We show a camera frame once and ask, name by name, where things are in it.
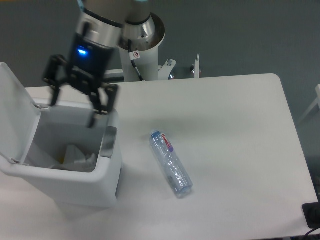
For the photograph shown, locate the white paper wrapper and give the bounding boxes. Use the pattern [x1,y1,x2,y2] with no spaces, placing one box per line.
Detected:
[49,144,98,173]

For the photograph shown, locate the clear plastic water bottle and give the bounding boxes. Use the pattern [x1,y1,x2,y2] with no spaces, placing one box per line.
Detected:
[149,130,193,199]

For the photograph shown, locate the black device at edge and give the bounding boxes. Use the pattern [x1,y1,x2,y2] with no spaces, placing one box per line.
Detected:
[302,202,320,229]

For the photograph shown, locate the black cable on pedestal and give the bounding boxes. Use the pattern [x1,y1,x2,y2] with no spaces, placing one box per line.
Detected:
[127,39,146,82]

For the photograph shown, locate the white furniture leg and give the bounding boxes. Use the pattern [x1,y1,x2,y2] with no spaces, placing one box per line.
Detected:
[301,84,320,121]

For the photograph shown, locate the white metal base frame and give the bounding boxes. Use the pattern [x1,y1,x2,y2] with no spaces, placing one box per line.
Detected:
[104,53,202,83]

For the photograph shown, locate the white trash can lid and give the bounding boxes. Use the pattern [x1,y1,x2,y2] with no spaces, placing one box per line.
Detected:
[0,62,41,164]

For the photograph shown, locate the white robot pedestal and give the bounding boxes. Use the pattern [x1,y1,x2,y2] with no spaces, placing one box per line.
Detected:
[118,13,166,82]

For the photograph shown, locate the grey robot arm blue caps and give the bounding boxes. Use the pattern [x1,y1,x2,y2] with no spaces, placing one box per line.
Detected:
[42,0,151,128]

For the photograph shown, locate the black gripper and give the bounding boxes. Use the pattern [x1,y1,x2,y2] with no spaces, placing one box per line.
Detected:
[42,33,119,128]

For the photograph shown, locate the white trash can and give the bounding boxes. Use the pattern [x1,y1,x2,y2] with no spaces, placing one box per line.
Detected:
[0,98,122,208]

